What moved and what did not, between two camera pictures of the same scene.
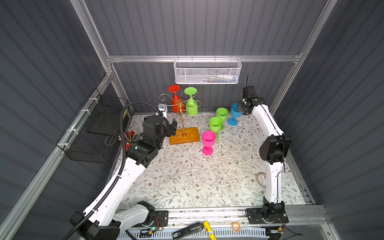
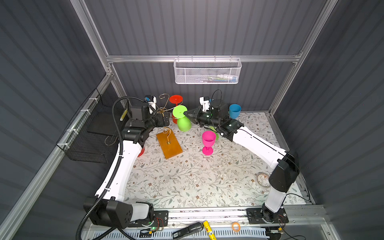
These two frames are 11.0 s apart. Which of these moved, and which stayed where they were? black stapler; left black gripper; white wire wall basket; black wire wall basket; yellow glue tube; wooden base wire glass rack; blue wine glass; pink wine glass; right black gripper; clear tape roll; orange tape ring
Moved: left black gripper; right black gripper; wooden base wire glass rack
Stayed: black wire wall basket; white wire wall basket; yellow glue tube; black stapler; blue wine glass; orange tape ring; clear tape roll; pink wine glass
